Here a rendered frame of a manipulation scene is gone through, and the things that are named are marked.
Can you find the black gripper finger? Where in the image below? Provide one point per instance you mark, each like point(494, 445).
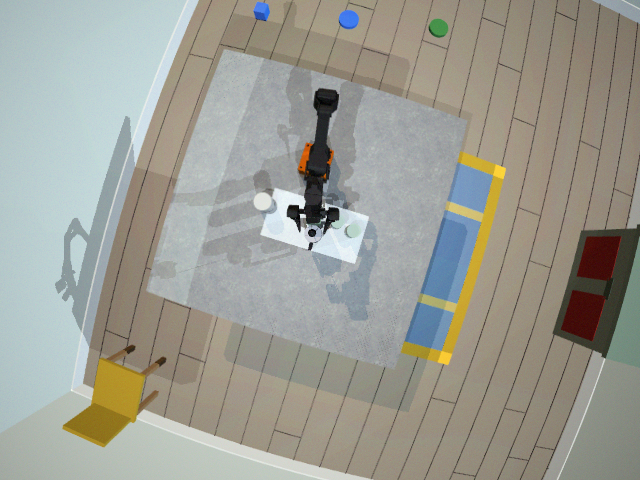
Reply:
point(328, 222)
point(297, 221)

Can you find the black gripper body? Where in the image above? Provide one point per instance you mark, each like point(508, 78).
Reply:
point(293, 211)

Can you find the glass french press with black handle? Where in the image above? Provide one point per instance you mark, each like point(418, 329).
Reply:
point(313, 234)

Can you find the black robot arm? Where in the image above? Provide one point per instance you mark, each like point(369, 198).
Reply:
point(325, 103)

